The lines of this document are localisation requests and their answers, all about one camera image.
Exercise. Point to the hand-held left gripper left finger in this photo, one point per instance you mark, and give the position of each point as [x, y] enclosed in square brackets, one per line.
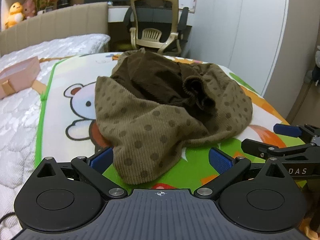
[101, 160]

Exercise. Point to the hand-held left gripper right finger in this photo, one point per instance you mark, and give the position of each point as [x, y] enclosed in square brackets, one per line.
[221, 160]

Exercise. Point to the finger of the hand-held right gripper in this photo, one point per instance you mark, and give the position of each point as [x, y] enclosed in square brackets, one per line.
[286, 129]
[257, 147]

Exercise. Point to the brown polka dot sweater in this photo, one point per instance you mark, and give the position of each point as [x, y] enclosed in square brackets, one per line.
[155, 120]

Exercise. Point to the grey plush toy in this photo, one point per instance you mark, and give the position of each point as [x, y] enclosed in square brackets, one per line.
[314, 65]

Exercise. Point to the cartoon printed blanket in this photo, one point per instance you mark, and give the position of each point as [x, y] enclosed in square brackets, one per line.
[75, 85]

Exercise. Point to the white quilted bed cover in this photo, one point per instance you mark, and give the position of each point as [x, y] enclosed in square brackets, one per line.
[20, 120]

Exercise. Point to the tan cardboard piece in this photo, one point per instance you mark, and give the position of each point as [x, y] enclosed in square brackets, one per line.
[39, 87]

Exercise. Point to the green stool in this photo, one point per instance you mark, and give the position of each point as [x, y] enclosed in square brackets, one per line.
[123, 46]

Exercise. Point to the pink gift box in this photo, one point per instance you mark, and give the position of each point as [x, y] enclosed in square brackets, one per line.
[22, 75]

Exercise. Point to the white wardrobe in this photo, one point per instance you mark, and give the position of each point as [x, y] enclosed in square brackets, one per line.
[225, 30]

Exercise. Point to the beige bed headboard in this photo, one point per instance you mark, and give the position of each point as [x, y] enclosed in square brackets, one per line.
[62, 22]

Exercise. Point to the white desk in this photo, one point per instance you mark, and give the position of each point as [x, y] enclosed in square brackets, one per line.
[117, 13]

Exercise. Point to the beige mesh office chair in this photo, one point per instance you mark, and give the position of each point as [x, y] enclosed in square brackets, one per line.
[152, 17]

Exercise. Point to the black jar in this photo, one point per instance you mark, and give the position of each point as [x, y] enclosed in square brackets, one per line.
[63, 1]

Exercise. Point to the potted plant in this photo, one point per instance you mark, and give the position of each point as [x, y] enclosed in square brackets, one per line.
[46, 3]

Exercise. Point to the pink plush toy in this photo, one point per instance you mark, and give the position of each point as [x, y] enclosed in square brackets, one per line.
[29, 8]

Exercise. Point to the yellow duck plush toy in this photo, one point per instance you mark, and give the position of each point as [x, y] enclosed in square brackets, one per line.
[14, 15]

